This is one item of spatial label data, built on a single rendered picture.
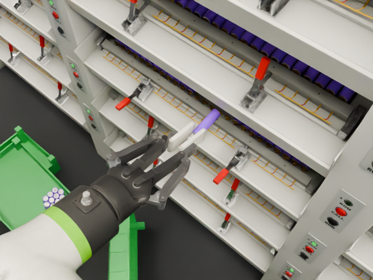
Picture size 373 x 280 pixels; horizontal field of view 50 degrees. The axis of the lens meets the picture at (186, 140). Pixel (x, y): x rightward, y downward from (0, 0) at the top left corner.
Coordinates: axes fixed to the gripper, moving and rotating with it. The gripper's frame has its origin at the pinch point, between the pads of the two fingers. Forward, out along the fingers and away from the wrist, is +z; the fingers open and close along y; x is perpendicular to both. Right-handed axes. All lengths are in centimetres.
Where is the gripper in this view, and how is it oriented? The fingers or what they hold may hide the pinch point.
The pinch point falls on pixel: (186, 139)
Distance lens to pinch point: 72.9
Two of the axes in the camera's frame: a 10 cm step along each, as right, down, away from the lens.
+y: -7.6, -5.5, 3.5
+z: 6.4, -5.0, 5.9
